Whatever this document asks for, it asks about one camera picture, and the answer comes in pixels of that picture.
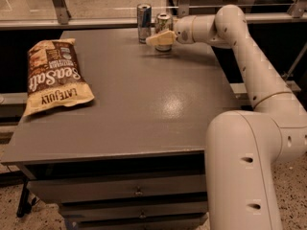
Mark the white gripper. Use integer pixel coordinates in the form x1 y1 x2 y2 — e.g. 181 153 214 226
146 16 195 46

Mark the green white 7up can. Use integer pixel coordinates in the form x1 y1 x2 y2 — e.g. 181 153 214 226
154 12 173 52

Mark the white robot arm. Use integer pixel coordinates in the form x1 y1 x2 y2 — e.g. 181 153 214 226
146 5 307 230

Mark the blue silver redbull can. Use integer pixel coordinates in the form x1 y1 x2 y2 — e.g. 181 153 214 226
137 3 152 43

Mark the brown sea salt chip bag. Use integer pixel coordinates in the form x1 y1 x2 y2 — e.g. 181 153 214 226
24 38 94 116

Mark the grey drawer cabinet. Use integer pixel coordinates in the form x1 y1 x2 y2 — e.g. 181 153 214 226
3 29 239 230

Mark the grey metal railing frame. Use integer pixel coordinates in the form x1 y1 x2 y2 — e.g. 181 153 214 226
0 0 307 31

